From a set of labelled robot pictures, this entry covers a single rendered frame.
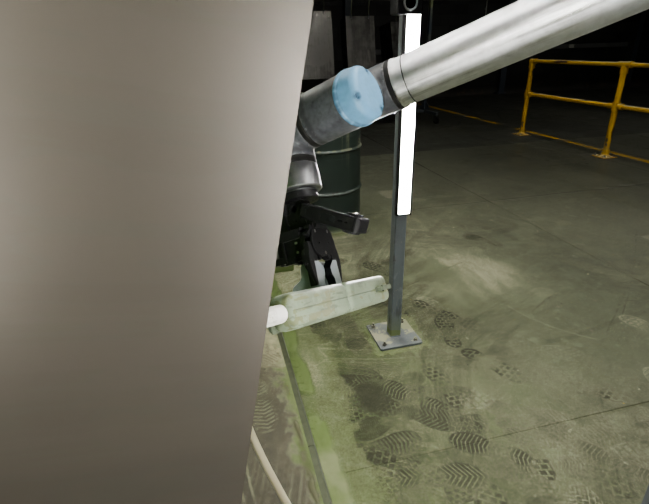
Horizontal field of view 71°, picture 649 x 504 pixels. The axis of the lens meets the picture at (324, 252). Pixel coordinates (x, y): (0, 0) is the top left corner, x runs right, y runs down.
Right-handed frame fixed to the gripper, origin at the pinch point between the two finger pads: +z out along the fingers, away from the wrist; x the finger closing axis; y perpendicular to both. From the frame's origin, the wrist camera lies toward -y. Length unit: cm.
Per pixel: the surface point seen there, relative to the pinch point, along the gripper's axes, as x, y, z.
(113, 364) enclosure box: 49, -12, 1
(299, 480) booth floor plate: -49, 53, 48
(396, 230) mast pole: -110, 26, -25
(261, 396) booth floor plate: -69, 79, 26
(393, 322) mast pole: -127, 44, 13
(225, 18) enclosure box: 49, -26, -15
